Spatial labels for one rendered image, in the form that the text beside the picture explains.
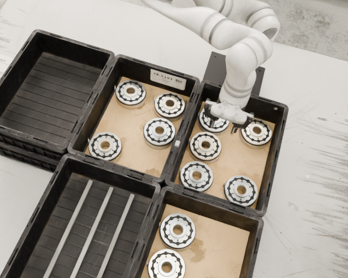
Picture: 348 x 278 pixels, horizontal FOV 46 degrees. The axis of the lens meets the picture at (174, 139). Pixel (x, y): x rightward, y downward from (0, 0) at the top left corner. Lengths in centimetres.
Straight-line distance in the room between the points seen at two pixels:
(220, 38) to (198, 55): 79
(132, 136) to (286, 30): 185
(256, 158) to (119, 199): 46
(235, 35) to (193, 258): 63
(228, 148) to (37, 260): 67
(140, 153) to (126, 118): 14
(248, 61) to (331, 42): 215
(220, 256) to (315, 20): 221
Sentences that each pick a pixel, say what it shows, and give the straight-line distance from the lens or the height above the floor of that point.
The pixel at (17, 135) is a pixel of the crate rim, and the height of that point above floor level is 93.
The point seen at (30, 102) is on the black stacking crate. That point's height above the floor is 83.
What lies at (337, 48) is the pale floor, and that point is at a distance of 299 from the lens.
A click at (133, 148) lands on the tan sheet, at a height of 83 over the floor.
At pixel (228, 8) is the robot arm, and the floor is 119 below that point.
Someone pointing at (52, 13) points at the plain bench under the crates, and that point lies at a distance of 189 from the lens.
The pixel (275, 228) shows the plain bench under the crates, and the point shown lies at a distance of 142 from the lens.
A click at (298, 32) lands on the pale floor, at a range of 298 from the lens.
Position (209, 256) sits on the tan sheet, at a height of 83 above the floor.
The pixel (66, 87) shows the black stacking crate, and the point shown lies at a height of 83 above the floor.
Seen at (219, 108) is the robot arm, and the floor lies 116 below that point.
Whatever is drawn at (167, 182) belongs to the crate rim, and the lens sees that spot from 116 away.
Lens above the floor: 199
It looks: 61 degrees down
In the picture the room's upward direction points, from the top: 9 degrees clockwise
